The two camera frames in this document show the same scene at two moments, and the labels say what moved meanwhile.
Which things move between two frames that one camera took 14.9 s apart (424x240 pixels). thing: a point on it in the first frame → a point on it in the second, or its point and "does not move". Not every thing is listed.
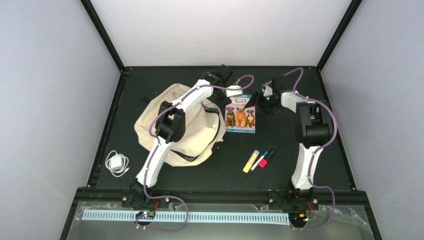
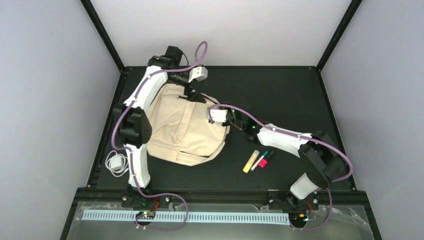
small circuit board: x=143 y=215 does not move
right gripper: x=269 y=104 → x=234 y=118
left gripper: x=226 y=101 → x=190 y=96
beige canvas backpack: x=204 y=128 does not move
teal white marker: x=258 y=161 does not move
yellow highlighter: x=254 y=156 does not move
